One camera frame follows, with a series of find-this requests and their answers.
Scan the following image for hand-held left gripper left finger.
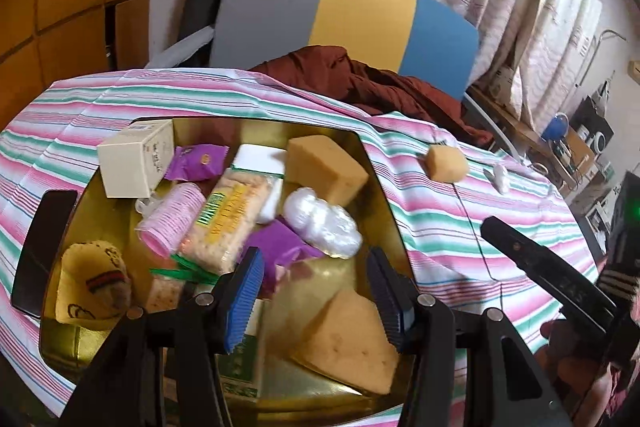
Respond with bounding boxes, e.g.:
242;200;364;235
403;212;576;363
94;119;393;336
60;247;266;427

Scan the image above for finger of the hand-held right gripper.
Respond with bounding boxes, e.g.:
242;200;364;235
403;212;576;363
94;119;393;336
481;216;618;333

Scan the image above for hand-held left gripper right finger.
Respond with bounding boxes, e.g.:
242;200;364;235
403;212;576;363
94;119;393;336
366;247;573;427

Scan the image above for small yellow sponge wedge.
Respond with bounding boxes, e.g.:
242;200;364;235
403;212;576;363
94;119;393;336
292;291;401;395

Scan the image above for plain purple snack packet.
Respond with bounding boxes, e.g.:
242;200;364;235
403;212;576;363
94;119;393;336
240;219;326;298

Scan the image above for gold tin box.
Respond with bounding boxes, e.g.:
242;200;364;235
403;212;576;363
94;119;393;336
40;117;418;413

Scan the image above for small green box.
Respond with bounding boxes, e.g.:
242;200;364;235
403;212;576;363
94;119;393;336
217;297;266;400

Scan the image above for cracker packet yellow green label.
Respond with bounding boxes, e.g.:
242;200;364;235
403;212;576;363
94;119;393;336
179;167;275;275

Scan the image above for clear cracker packet black stripe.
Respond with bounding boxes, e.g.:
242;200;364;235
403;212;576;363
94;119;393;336
146;252;221;314

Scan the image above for white plastic wrap ball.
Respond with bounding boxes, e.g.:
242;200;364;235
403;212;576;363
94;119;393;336
492;163;511;194
282;187;363;258

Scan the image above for large yellow sponge wedge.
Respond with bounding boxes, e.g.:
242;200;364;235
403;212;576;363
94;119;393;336
285;136;371;208

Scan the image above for person's right hand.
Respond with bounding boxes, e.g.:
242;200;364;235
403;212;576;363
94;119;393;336
540;319;633;427

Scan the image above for pink green striped cloth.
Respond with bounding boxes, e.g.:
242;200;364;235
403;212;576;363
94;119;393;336
0;67;601;408

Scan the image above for pink roll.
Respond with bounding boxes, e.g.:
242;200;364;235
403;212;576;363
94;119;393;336
136;182;207;258

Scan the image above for black appliance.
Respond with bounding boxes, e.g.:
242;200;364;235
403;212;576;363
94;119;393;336
570;97;615;152

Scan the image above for white box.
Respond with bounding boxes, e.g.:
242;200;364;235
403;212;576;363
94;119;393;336
232;143;287;225

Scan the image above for purple snack packet with picture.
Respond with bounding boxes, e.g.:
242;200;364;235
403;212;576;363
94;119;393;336
164;144;230;182

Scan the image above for blue mug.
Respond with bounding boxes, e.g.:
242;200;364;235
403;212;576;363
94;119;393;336
541;113;571;142

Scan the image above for large rectangular yellow sponge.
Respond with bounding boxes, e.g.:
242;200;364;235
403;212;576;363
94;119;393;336
425;144;470;184

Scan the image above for yellow cartoon pouch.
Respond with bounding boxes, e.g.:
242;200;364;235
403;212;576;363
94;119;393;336
55;241;133;324

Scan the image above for wooden desk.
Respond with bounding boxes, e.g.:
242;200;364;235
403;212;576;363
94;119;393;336
470;82;616;198

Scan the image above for cream cardboard box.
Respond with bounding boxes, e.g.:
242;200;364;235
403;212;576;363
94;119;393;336
96;119;175;199

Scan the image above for dark flat lid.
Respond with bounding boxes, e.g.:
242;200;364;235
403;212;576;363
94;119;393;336
11;189;78;320

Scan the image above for brown padded jacket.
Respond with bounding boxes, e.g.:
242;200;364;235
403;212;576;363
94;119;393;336
247;46;493;148

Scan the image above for grey yellow blue chair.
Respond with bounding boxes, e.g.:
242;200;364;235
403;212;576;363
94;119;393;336
207;0;481;102

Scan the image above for white metal frame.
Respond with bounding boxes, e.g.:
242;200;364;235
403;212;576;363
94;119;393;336
460;92;521;158

